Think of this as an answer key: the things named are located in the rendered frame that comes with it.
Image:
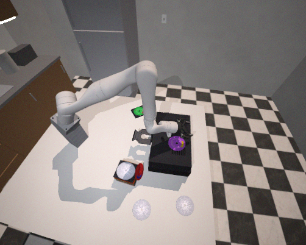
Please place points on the pink cd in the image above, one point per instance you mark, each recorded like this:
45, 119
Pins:
177, 147

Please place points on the red cd with blue mark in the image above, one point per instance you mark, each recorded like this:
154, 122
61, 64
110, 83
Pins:
138, 175

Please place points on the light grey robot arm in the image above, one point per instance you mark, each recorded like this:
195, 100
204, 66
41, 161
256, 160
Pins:
143, 73

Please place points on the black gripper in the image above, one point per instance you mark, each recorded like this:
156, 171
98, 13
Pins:
182, 129

